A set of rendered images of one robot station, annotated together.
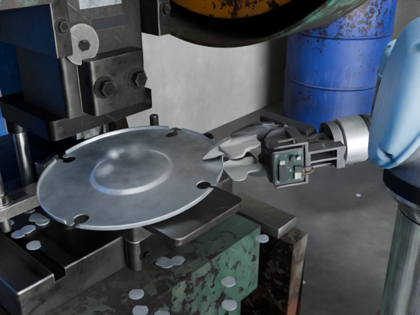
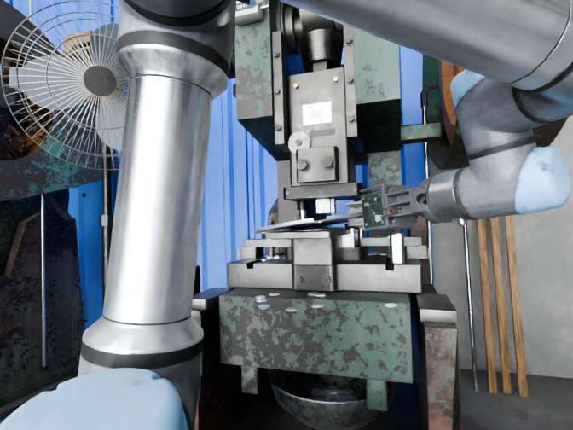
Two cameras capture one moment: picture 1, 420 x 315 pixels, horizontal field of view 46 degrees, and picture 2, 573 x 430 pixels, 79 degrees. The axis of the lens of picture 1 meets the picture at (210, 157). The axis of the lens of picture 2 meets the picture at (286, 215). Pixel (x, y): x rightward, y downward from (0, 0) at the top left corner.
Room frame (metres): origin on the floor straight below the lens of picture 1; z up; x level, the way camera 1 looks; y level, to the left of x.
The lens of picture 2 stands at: (0.29, -0.58, 0.79)
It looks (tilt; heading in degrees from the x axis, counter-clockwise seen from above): 2 degrees up; 66
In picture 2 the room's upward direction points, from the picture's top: 2 degrees counter-clockwise
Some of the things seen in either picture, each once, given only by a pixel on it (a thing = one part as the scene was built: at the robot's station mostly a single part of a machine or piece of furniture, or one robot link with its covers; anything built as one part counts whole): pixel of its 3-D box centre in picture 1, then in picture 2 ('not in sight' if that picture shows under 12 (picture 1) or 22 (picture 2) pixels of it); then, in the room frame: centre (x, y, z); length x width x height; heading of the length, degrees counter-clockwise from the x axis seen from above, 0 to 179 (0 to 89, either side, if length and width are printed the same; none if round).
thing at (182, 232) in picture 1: (155, 222); (312, 258); (0.65, 0.09, 0.72); 0.25 x 0.14 x 0.14; 48
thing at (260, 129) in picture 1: (257, 137); not in sight; (0.72, -0.08, 0.84); 0.09 x 0.02 x 0.05; 100
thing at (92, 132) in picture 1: (85, 124); (326, 206); (0.77, 0.21, 0.84); 0.05 x 0.03 x 0.04; 138
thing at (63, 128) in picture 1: (79, 109); (327, 198); (0.78, 0.22, 0.86); 0.20 x 0.16 x 0.05; 138
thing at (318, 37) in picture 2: not in sight; (321, 47); (0.77, 0.22, 1.27); 0.21 x 0.12 x 0.34; 48
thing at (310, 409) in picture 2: not in sight; (332, 388); (0.77, 0.22, 0.36); 0.34 x 0.34 x 0.10
